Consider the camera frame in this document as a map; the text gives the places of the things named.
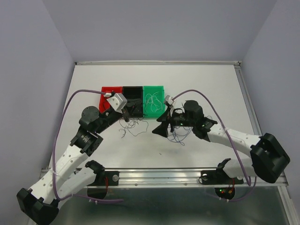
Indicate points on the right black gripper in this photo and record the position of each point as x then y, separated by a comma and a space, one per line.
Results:
161, 130

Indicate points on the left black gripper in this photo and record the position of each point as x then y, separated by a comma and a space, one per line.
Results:
125, 113

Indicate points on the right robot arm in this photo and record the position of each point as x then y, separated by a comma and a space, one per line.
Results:
266, 158

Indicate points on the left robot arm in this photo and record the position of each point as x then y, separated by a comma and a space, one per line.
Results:
41, 202

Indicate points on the red plastic bin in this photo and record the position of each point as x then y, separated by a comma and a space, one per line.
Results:
103, 103

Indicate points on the green plastic bin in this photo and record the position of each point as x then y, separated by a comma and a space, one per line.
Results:
153, 101

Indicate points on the black plastic bin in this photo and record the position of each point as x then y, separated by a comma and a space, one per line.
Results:
134, 96

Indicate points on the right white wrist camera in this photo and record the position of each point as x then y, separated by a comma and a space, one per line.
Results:
169, 102

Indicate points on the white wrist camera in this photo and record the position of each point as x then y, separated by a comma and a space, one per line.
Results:
116, 100
169, 102

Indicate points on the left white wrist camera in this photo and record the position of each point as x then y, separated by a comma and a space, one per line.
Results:
116, 100

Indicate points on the aluminium front rail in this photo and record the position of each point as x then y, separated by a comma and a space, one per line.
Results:
137, 178

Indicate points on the aluminium rail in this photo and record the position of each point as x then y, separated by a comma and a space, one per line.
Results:
249, 106
156, 62
137, 178

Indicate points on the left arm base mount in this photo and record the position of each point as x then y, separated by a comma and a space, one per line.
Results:
103, 180

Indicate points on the aluminium back rail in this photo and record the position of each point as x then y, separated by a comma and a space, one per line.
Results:
156, 62

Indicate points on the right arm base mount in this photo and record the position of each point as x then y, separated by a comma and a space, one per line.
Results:
225, 185

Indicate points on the aluminium right side rail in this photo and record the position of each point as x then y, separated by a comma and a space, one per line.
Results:
249, 106

